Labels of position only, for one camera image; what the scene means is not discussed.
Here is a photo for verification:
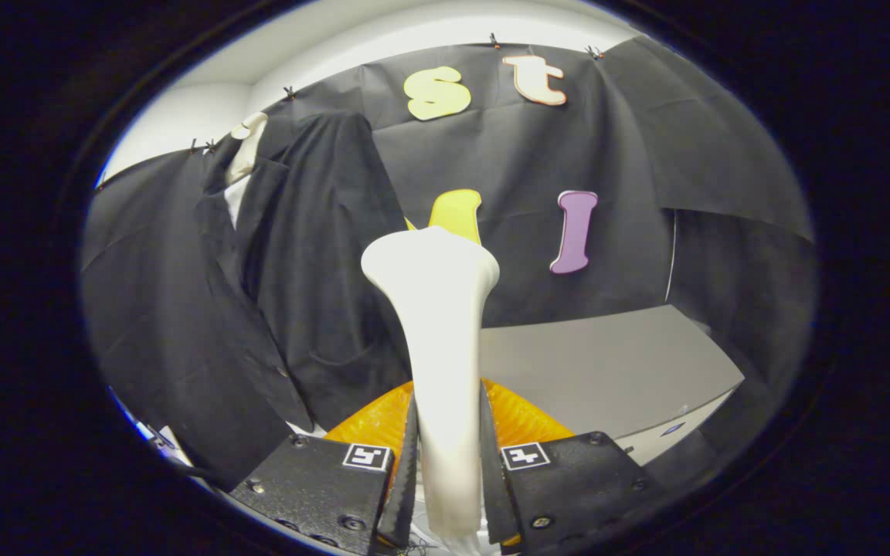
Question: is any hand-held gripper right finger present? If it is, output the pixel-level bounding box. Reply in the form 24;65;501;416
478;378;670;551

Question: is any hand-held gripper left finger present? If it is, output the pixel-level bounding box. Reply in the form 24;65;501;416
229;380;421;556

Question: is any black jacket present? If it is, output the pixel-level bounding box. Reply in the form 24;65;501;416
194;110;415;433

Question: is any white shirt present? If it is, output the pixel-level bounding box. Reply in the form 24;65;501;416
222;174;253;229

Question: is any cream clothes hanger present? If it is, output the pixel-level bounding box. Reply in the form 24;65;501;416
227;112;270;186

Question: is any beige cabinet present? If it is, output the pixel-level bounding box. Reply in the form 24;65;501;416
478;304;746;468

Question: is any blue and white object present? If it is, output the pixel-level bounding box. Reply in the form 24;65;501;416
136;421;195;473

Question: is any black backdrop cloth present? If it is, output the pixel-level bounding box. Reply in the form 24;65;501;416
80;35;817;495

